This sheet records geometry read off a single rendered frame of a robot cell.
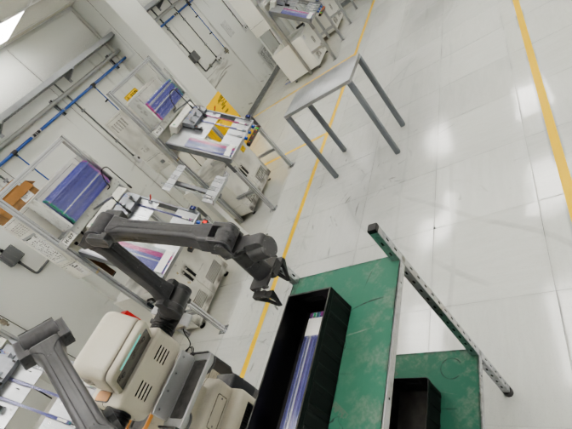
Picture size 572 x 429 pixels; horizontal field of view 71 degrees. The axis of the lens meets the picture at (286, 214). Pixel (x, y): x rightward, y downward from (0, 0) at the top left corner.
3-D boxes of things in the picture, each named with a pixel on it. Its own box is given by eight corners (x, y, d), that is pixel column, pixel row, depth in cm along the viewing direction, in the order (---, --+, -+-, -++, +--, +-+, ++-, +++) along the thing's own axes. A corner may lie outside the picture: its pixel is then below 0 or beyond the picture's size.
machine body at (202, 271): (232, 268, 403) (187, 229, 375) (204, 330, 357) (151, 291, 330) (193, 279, 443) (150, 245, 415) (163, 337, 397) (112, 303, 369)
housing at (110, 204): (130, 199, 362) (127, 188, 352) (99, 240, 330) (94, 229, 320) (122, 197, 363) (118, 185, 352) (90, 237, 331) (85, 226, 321)
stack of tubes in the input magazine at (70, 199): (111, 180, 347) (84, 157, 335) (75, 222, 314) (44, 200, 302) (104, 185, 355) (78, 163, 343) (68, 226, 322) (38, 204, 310)
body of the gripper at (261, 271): (280, 260, 115) (264, 243, 111) (270, 289, 108) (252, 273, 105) (264, 264, 119) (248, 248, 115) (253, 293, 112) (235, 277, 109)
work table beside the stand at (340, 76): (399, 153, 347) (349, 79, 311) (334, 179, 391) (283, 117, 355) (405, 122, 375) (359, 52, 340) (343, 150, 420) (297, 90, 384)
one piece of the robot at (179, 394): (185, 448, 140) (136, 421, 130) (215, 371, 158) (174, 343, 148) (214, 451, 130) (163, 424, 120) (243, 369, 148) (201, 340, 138)
